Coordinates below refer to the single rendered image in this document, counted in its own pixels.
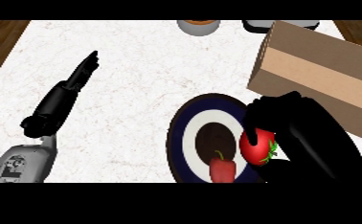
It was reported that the grey and black appliance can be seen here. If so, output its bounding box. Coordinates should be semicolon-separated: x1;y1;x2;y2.
243;19;321;34

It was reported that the grey cup with orange content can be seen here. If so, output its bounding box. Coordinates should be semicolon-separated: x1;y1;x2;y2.
178;19;222;37

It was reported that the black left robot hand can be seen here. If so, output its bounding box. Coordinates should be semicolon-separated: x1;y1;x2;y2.
20;50;101;139

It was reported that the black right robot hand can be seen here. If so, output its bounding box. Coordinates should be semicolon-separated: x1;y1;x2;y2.
243;90;362;184

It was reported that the navy and white round plate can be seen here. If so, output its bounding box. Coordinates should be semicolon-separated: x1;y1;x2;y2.
166;93;270;184

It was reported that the brown cardboard box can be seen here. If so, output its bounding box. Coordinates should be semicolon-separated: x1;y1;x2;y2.
247;20;362;139

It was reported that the red bell pepper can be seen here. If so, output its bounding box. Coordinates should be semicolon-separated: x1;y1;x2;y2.
209;150;238;184

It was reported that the red tomato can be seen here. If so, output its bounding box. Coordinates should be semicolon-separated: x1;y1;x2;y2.
240;126;280;167

